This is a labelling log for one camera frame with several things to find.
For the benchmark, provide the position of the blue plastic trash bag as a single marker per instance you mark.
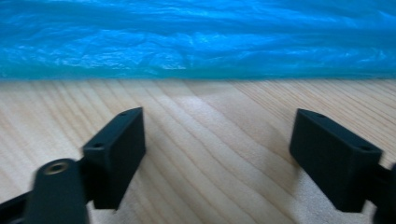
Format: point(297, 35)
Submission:
point(199, 37)

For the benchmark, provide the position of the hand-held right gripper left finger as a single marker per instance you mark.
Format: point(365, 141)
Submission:
point(115, 155)

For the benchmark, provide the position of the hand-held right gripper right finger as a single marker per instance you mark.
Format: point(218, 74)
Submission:
point(333, 165)

